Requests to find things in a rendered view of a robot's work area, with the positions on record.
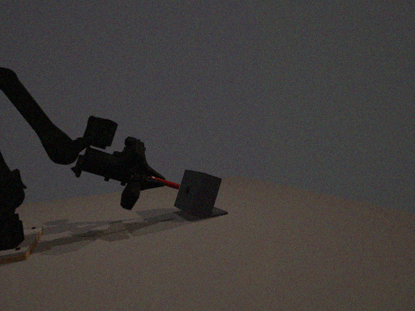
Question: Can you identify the dark red peg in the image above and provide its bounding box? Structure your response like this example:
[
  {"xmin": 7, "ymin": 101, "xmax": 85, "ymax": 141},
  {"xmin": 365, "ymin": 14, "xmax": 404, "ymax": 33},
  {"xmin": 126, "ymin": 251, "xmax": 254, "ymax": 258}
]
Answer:
[{"xmin": 150, "ymin": 176, "xmax": 180, "ymax": 189}]

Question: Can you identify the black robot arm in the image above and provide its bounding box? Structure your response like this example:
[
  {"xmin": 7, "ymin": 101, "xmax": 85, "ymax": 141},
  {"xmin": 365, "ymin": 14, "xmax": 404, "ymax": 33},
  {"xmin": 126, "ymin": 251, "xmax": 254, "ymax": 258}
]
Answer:
[{"xmin": 0, "ymin": 67, "xmax": 146, "ymax": 251}]

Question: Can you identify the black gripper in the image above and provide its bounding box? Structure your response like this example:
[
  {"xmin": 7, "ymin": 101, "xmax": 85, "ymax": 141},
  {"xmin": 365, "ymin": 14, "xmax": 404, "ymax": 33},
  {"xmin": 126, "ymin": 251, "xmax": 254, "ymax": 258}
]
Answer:
[{"xmin": 102, "ymin": 151, "xmax": 165, "ymax": 211}]

